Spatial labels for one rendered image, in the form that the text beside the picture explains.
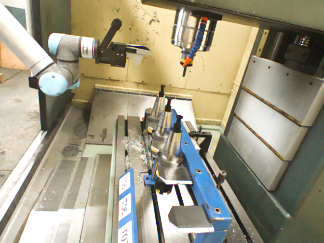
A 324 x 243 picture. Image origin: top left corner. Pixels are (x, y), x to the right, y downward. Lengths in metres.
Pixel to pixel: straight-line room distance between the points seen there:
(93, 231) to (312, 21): 0.95
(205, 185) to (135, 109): 1.46
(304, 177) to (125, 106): 1.37
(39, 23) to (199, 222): 1.12
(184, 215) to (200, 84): 1.75
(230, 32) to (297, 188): 1.42
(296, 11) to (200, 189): 0.49
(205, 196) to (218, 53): 1.73
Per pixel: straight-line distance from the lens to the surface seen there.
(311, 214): 1.15
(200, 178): 0.47
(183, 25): 0.83
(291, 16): 0.68
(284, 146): 1.03
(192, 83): 2.04
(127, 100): 1.92
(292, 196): 1.07
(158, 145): 0.56
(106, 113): 1.80
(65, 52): 0.87
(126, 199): 0.78
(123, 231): 0.72
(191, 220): 0.40
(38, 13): 1.26
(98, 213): 0.97
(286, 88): 1.05
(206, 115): 2.22
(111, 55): 0.87
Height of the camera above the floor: 1.51
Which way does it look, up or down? 25 degrees down
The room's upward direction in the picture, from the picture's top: 11 degrees clockwise
